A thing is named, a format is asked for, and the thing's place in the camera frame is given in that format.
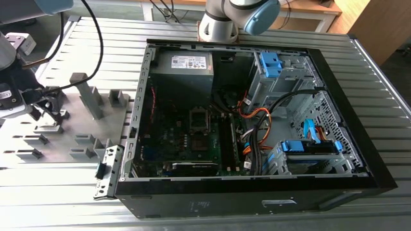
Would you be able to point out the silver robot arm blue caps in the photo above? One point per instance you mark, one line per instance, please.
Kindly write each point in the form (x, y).
(218, 21)

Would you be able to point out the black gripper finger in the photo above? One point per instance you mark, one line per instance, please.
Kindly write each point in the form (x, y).
(58, 106)
(38, 111)

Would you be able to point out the white power supply label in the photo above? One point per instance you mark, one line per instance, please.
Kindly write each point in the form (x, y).
(190, 62)

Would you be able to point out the black open PC case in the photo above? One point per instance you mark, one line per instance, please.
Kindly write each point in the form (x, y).
(225, 199)

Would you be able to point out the black cooling fan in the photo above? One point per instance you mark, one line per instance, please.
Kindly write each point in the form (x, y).
(231, 97)

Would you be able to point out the grey drive cage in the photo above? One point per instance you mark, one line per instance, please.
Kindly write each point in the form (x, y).
(289, 81)

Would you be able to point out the grey disk bay cage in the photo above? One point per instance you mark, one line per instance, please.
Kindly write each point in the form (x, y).
(345, 166)

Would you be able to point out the grey parts rack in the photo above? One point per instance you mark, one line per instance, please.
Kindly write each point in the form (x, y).
(92, 103)

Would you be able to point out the grey power supply unit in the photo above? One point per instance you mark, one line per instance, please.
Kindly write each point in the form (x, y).
(163, 63)

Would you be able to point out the blue disk carrier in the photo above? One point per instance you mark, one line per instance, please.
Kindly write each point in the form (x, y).
(293, 146)

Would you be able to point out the wooden desk white legs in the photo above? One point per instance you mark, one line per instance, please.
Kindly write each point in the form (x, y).
(325, 6)

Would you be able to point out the black RAM slot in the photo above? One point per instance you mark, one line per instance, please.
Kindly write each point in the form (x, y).
(225, 144)
(231, 144)

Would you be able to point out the blue plastic drive bracket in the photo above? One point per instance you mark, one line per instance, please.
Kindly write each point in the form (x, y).
(271, 60)

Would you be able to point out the wooden cabinet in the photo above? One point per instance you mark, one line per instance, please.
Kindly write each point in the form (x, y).
(379, 24)

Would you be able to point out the black graphics card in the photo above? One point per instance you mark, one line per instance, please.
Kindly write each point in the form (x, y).
(192, 166)

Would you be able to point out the black hard disk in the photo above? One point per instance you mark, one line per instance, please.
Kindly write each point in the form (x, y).
(319, 148)

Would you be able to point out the green motherboard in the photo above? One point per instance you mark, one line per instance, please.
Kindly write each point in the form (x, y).
(174, 144)

